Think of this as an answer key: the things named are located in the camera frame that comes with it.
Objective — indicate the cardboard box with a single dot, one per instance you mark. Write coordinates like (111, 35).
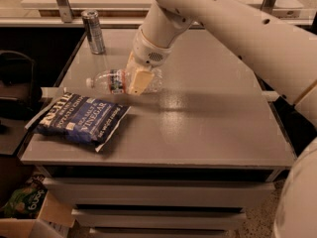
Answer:
(54, 221)

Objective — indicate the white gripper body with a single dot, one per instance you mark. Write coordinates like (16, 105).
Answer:
(148, 53)

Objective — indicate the clear plastic water bottle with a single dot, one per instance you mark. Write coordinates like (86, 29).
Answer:
(116, 81)

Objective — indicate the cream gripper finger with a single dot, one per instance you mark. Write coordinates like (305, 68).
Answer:
(131, 66)
(140, 78)

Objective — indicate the metal railing post left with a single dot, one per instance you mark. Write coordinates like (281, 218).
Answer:
(65, 11)

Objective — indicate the blue potato chip bag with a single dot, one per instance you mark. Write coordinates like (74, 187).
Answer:
(79, 119)

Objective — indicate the black chair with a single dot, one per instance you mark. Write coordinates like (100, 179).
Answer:
(20, 92)

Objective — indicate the silver energy drink can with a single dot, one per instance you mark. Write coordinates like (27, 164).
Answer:
(93, 30)

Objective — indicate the grey drawer cabinet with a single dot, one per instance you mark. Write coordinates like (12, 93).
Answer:
(185, 162)

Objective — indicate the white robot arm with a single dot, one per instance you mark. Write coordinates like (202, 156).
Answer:
(282, 55)

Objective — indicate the green snack bag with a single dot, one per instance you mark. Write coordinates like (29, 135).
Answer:
(26, 201)

